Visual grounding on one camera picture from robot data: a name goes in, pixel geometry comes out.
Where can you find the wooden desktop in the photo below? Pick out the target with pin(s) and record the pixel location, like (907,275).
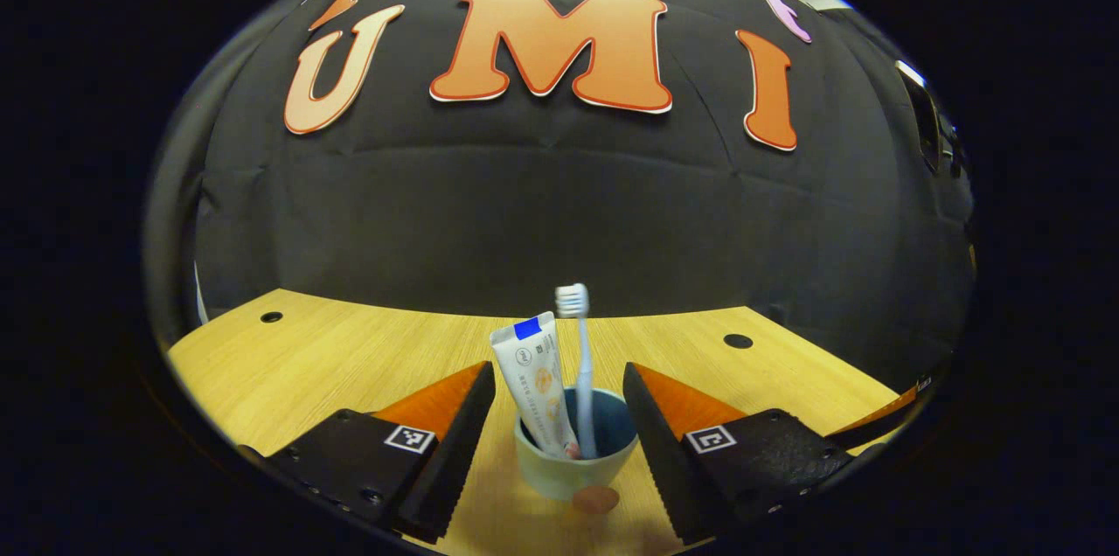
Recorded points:
(350,364)

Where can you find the white toothpaste tube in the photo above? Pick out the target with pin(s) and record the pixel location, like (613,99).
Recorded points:
(535,381)

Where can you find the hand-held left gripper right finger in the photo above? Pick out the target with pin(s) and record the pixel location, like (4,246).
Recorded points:
(664,460)

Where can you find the black backdrop cloth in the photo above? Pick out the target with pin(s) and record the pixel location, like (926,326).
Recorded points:
(568,215)

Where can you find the silver edged dark panel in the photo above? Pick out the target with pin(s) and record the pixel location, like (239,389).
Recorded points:
(925,119)

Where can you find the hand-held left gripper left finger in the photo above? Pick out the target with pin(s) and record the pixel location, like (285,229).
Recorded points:
(455,460)

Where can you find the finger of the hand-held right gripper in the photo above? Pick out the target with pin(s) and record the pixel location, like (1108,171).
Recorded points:
(879,413)

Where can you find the white blue toothbrush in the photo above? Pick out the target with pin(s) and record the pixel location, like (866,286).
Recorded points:
(584,381)

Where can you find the thin white strip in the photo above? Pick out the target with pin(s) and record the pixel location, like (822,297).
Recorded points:
(199,298)

